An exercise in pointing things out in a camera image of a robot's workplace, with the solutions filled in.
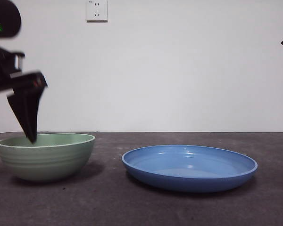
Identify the blue plate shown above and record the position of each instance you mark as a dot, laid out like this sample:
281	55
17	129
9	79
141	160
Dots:
188	181

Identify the green bowl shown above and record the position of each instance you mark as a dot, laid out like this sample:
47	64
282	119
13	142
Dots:
44	164

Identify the white wall socket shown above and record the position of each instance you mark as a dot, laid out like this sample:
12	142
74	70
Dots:
97	10

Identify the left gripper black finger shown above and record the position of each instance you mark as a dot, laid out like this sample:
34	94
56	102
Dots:
34	113
19	106

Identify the left wrist grey camera box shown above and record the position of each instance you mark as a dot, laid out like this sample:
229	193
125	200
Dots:
19	61

